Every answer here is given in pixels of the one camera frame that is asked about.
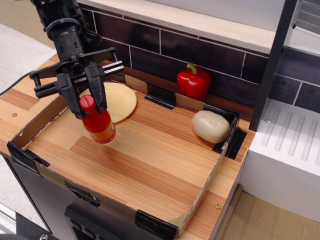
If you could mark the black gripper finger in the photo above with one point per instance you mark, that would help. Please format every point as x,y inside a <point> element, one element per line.
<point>96,76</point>
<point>69,91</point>

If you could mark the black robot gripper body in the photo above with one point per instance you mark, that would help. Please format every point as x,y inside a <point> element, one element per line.
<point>69,38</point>

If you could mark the red hot sauce bottle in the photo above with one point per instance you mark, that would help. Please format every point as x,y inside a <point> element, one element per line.
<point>99,125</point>

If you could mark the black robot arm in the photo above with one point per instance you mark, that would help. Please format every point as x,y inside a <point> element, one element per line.
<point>51,10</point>

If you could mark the cardboard fence with black tape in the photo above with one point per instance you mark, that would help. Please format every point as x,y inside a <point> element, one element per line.
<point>156,180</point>

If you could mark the yellow plate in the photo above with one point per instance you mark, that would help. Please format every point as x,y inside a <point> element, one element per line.
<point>121,101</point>

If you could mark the red toy bell pepper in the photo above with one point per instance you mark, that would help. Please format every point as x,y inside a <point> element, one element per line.
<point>194,82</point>

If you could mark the beige toy potato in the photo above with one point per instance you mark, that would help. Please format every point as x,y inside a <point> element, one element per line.
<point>211,126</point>

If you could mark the light wooden shelf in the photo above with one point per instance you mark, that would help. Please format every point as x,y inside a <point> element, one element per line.
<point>209,27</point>

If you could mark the white toy sink drainboard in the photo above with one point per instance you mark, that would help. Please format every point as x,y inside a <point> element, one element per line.
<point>283,162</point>

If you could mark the black vertical post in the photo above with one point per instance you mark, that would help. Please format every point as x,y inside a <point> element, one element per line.
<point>281,40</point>

